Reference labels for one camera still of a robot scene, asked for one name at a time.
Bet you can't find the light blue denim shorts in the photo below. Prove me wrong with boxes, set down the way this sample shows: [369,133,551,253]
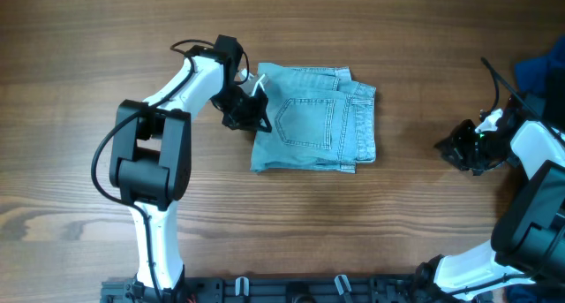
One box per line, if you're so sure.
[251,63,377,173]

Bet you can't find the dark blue garment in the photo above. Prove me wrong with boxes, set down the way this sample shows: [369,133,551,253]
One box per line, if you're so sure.
[514,36,564,130]

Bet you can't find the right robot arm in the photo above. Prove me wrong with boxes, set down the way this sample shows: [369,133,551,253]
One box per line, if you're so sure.
[410,95,564,302]

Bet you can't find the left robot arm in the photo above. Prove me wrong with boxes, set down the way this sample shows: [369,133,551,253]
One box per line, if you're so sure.
[95,35,272,302]

